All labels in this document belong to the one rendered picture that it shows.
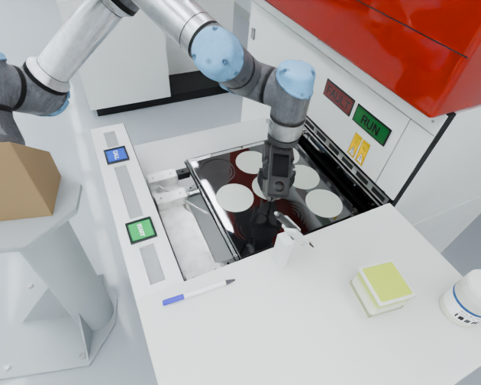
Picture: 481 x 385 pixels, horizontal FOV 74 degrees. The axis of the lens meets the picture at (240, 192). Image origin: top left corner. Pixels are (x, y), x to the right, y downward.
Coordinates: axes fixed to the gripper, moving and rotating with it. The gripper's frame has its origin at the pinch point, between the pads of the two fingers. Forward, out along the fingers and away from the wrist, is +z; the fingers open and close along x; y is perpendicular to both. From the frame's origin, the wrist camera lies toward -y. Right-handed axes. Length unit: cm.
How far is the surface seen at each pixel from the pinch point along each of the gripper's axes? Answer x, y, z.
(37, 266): 70, -7, 33
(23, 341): 95, -13, 90
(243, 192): 7.2, 3.2, 1.3
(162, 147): 35.2, 28.6, 9.2
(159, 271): 23.7, -25.0, -4.3
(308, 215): -10.0, -3.1, 1.4
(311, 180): -12.3, 9.7, 1.3
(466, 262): -128, 44, 91
